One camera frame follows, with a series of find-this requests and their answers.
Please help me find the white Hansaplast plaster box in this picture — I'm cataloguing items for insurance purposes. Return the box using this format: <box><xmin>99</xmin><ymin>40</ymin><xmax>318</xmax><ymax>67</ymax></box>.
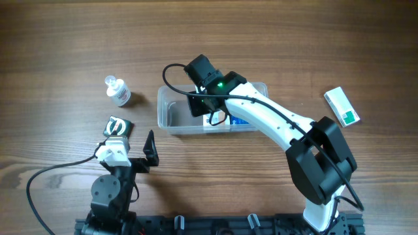
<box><xmin>203</xmin><ymin>111</ymin><xmax>231</xmax><ymax>127</ymax></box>

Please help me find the blue Vicks lozenge box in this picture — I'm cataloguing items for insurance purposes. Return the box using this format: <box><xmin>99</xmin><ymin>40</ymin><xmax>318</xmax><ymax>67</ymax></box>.
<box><xmin>229</xmin><ymin>115</ymin><xmax>248</xmax><ymax>125</ymax></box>

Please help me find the white calamine lotion bottle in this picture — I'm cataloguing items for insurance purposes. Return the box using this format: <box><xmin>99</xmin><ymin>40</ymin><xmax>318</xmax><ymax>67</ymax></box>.
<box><xmin>104</xmin><ymin>75</ymin><xmax>131</xmax><ymax>107</ymax></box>

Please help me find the white green Panadol box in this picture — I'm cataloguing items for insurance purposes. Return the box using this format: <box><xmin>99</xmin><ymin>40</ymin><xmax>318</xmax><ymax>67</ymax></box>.
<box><xmin>324</xmin><ymin>87</ymin><xmax>361</xmax><ymax>127</ymax></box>

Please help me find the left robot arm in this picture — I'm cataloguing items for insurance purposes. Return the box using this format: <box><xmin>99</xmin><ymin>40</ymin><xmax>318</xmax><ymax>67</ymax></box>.
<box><xmin>74</xmin><ymin>131</ymin><xmax>159</xmax><ymax>235</ymax></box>

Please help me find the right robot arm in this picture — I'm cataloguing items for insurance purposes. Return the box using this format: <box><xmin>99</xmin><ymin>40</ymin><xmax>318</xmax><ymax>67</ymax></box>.
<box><xmin>184</xmin><ymin>55</ymin><xmax>361</xmax><ymax>234</ymax></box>

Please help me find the clear plastic container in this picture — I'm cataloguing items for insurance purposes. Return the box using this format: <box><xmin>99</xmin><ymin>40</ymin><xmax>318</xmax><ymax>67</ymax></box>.
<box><xmin>157</xmin><ymin>86</ymin><xmax>257</xmax><ymax>135</ymax></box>

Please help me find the green square tin box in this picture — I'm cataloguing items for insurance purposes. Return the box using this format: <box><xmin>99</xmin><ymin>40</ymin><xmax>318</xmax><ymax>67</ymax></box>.
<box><xmin>103</xmin><ymin>116</ymin><xmax>134</xmax><ymax>137</ymax></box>

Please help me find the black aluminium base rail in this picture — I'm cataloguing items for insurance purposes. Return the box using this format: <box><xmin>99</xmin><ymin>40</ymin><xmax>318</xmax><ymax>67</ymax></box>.
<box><xmin>74</xmin><ymin>213</ymin><xmax>366</xmax><ymax>235</ymax></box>

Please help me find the right black cable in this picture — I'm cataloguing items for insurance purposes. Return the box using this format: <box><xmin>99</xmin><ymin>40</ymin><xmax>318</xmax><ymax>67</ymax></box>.
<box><xmin>162</xmin><ymin>63</ymin><xmax>365</xmax><ymax>212</ymax></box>

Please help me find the black cable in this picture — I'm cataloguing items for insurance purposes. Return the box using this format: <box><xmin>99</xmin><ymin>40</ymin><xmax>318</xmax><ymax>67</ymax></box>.
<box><xmin>162</xmin><ymin>63</ymin><xmax>365</xmax><ymax>212</ymax></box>
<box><xmin>25</xmin><ymin>130</ymin><xmax>118</xmax><ymax>235</ymax></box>

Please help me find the left black cable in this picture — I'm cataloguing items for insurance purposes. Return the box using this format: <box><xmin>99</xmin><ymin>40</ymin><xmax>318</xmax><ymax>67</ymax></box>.
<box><xmin>25</xmin><ymin>130</ymin><xmax>118</xmax><ymax>235</ymax></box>

